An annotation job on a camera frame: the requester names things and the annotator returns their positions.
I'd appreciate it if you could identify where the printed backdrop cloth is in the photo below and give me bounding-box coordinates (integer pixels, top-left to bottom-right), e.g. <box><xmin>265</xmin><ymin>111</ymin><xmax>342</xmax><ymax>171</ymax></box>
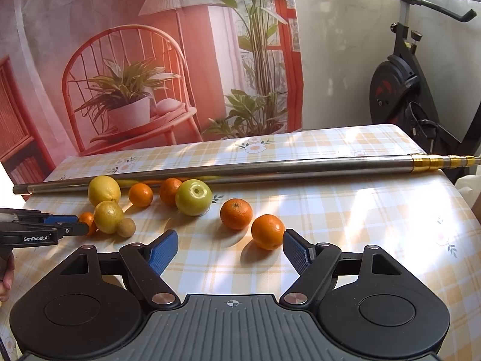
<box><xmin>0</xmin><ymin>0</ymin><xmax>306</xmax><ymax>182</ymax></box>

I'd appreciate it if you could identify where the white bag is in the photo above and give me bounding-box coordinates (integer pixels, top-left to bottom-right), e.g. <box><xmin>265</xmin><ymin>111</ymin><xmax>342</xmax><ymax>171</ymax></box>
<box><xmin>456</xmin><ymin>173</ymin><xmax>481</xmax><ymax>230</ymax></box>

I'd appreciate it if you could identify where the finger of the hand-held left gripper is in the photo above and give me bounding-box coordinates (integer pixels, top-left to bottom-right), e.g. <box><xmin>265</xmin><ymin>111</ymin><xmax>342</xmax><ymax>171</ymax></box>
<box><xmin>45</xmin><ymin>222</ymin><xmax>90</xmax><ymax>236</ymax></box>
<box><xmin>20</xmin><ymin>212</ymin><xmax>80</xmax><ymax>225</ymax></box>

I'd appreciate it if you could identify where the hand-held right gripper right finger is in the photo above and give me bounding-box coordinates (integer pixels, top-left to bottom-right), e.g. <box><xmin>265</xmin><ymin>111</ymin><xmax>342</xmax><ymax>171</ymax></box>
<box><xmin>282</xmin><ymin>228</ymin><xmax>406</xmax><ymax>309</ymax></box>

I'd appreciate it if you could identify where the small tangerine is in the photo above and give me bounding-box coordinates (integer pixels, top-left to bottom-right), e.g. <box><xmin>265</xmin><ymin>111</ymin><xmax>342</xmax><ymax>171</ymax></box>
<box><xmin>78</xmin><ymin>212</ymin><xmax>97</xmax><ymax>237</ymax></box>

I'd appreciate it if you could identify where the large yellow lemon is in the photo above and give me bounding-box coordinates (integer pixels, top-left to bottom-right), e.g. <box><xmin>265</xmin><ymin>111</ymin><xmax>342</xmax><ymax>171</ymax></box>
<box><xmin>87</xmin><ymin>175</ymin><xmax>122</xmax><ymax>207</ymax></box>

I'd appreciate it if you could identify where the black exercise bike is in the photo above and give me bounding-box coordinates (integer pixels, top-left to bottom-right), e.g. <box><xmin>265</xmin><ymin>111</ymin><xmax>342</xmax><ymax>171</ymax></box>
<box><xmin>365</xmin><ymin>0</ymin><xmax>481</xmax><ymax>182</ymax></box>

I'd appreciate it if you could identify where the long metal pole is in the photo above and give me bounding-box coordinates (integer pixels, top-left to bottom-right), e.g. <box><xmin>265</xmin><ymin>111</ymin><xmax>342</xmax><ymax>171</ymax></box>
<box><xmin>12</xmin><ymin>153</ymin><xmax>481</xmax><ymax>196</ymax></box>

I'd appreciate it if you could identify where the small smooth orange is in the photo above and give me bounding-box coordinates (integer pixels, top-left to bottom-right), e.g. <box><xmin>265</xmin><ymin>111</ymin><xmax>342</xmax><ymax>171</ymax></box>
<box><xmin>128</xmin><ymin>183</ymin><xmax>154</xmax><ymax>208</ymax></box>

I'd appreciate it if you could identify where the person's left hand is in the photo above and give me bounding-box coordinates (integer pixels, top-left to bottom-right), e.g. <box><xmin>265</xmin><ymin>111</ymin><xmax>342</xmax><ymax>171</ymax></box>
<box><xmin>0</xmin><ymin>252</ymin><xmax>16</xmax><ymax>302</ymax></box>

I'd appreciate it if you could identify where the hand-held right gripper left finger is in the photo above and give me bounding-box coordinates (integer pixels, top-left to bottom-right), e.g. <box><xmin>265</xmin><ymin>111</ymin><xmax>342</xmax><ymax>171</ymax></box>
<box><xmin>59</xmin><ymin>229</ymin><xmax>181</xmax><ymax>310</ymax></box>

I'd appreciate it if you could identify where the small yellow lemon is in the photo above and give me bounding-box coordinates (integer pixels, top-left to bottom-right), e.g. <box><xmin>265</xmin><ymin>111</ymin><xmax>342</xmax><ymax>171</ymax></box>
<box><xmin>93</xmin><ymin>200</ymin><xmax>125</xmax><ymax>234</ymax></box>

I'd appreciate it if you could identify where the green apple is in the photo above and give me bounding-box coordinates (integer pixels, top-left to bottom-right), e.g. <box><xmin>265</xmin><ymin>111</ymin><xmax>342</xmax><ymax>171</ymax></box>
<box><xmin>175</xmin><ymin>179</ymin><xmax>213</xmax><ymax>217</ymax></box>

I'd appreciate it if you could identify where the small brown kiwi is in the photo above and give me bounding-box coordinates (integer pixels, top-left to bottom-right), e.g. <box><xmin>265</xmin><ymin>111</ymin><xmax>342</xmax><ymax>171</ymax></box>
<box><xmin>115</xmin><ymin>218</ymin><xmax>136</xmax><ymax>238</ymax></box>

